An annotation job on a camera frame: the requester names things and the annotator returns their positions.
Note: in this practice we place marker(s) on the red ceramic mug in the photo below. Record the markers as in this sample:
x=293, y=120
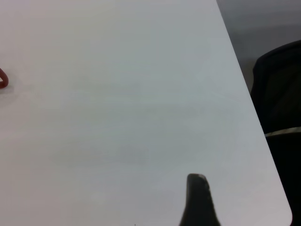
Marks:
x=5, y=81

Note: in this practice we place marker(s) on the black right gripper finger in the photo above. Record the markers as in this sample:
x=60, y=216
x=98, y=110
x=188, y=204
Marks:
x=198, y=202

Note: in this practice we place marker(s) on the black office chair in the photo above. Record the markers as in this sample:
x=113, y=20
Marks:
x=279, y=94

